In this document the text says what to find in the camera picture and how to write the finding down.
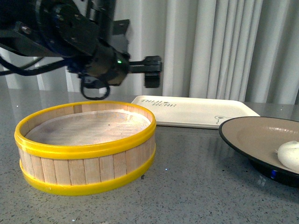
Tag grey curtain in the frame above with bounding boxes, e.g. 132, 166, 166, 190
0, 0, 299, 105

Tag cream rectangular tray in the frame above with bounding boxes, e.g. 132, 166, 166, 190
132, 96, 259, 129

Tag white steamed bun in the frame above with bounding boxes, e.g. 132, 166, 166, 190
275, 141, 299, 173

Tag wooden steamer with yellow rims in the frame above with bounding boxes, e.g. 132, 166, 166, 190
14, 101, 156, 196

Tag black cable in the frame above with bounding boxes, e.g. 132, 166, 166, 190
0, 55, 111, 101

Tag tan plate with black rim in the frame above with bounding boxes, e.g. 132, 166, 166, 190
219, 117, 299, 188

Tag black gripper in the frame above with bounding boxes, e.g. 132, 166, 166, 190
88, 44, 162, 88

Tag white steamer liner paper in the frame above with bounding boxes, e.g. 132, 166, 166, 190
26, 109, 150, 146

